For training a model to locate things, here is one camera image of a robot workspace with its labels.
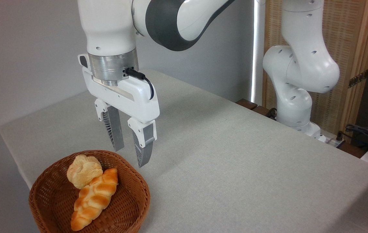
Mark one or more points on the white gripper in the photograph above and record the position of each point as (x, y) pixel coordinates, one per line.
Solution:
(132, 97)

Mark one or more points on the pale round bread roll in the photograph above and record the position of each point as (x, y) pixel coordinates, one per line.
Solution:
(83, 171)

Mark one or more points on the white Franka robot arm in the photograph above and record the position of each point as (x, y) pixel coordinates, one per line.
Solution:
(300, 64)

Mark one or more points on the golden braided bread loaf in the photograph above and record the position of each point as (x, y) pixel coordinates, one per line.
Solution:
(94, 197)

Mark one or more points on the brown wicker basket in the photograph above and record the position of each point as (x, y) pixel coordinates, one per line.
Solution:
(125, 207)

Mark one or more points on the white vertical pole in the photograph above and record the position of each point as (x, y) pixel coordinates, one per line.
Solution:
(257, 48)

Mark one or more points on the woven bamboo folding screen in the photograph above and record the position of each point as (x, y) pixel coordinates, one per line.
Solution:
(342, 38)

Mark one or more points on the black metal hinge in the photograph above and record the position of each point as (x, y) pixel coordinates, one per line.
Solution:
(358, 78)

